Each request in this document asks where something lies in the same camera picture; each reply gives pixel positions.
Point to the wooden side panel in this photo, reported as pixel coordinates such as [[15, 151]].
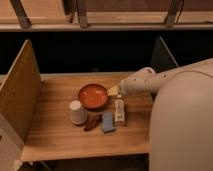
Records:
[[162, 58], [19, 92]]

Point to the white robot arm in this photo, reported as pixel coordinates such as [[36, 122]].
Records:
[[181, 122]]

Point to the brown snack bar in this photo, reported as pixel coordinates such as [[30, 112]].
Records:
[[93, 123]]

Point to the left wooden side panel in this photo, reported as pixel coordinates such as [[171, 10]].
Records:
[[19, 92]]

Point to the right wooden side panel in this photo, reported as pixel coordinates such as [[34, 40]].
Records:
[[162, 58]]

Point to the wooden upper shelf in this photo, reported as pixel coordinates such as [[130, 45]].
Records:
[[105, 15]]

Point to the orange ceramic bowl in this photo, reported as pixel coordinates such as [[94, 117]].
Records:
[[93, 96]]

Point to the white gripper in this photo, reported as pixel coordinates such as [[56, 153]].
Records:
[[125, 87]]

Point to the white paper cup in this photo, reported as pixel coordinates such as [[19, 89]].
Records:
[[78, 115]]

